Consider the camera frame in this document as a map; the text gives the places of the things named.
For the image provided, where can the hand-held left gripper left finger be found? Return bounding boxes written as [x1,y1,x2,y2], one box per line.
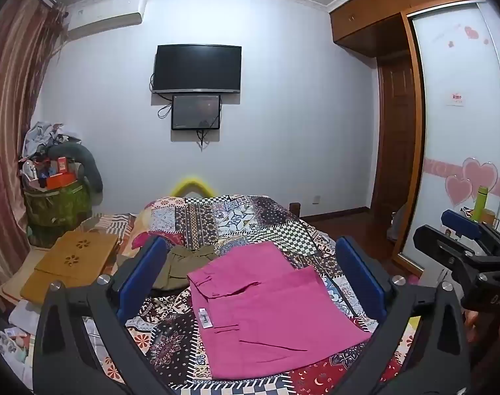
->
[33,236,172,395]

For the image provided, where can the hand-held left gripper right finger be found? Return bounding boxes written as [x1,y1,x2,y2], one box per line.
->
[335,236,473,395]

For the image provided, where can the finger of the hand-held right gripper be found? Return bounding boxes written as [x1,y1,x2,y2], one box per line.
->
[413,224,495,274]
[441,209,500,251]

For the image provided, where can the pink pants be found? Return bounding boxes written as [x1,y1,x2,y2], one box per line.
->
[187,241,372,381]

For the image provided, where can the olive green pants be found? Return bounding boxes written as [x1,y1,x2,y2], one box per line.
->
[152,245,220,291]

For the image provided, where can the person's right hand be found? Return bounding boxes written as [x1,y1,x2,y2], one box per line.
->
[464,308,482,344]

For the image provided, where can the green bottle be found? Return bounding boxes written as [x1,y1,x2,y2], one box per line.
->
[473,185,490,220]

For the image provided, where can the magenta cloth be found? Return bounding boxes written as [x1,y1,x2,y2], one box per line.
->
[131,231,185,253]

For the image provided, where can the grey bag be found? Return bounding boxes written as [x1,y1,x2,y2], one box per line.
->
[392,205,409,240]

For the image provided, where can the striped bed sheet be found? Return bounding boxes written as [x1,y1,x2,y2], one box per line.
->
[79,213,136,248]

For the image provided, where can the wooden lap desk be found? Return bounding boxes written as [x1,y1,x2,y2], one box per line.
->
[20,230,127,304]

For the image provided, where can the patchwork printed blanket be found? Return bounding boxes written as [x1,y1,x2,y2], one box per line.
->
[85,193,423,395]

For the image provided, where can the brown wooden door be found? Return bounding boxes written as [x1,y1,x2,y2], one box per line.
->
[371,55,417,220]

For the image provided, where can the green fabric storage bag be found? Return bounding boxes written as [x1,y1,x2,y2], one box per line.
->
[23,177,94,240]

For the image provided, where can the grey curved pillow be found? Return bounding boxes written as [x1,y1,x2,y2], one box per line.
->
[48,143,104,201]

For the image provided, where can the orange box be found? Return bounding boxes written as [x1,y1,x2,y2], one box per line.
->
[39,173,76,191]

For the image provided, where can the white cloth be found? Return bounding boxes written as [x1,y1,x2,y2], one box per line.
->
[0,296,42,365]

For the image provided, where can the pile of light clothes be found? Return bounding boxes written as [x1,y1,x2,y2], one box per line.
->
[21,121,84,162]

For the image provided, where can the striped brown curtain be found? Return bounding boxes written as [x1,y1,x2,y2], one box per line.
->
[0,0,68,309]

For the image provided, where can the wooden overhead cabinet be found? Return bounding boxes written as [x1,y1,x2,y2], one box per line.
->
[329,0,487,59]

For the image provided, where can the white air conditioner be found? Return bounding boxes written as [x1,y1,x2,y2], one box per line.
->
[65,0,146,42]

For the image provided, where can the yellow foam ring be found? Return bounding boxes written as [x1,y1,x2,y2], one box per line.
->
[170,175,216,198]

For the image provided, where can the black cable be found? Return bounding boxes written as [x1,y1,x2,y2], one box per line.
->
[158,92,175,119]

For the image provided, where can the small black wall monitor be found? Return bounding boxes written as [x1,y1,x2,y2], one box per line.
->
[171,94,222,131]

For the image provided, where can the black wall television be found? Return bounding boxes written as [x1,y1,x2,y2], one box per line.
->
[152,44,243,94]

